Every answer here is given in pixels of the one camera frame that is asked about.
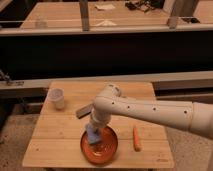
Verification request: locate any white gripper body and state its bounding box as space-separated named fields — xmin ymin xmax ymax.
xmin=89 ymin=110 xmax=111 ymax=130

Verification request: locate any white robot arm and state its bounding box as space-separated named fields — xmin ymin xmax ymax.
xmin=90 ymin=84 xmax=213 ymax=140

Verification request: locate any orange ceramic bowl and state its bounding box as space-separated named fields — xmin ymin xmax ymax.
xmin=80 ymin=126 xmax=118 ymax=165

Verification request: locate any grey rectangular block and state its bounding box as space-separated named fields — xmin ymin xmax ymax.
xmin=76 ymin=104 xmax=93 ymax=119

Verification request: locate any orange carrot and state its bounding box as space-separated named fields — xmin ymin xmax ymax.
xmin=133 ymin=126 xmax=142 ymax=152

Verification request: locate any clear plastic cup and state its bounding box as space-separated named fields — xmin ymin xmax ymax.
xmin=47 ymin=88 xmax=65 ymax=110

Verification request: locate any folded white paper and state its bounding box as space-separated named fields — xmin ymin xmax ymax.
xmin=95 ymin=19 xmax=117 ymax=27

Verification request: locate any white paper sheet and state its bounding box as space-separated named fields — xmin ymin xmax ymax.
xmin=95 ymin=4 xmax=115 ymax=10

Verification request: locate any metal clamp bracket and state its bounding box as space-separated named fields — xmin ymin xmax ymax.
xmin=0 ymin=69 xmax=24 ymax=86

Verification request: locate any grey metal post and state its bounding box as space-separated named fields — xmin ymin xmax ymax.
xmin=167 ymin=0 xmax=185 ymax=29
xmin=79 ymin=0 xmax=90 ymax=31

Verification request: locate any black cable bundle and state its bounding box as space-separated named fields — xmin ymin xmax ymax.
xmin=124 ymin=0 xmax=158 ymax=13

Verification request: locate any grey metal post right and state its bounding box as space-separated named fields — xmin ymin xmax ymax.
xmin=167 ymin=0 xmax=185 ymax=29

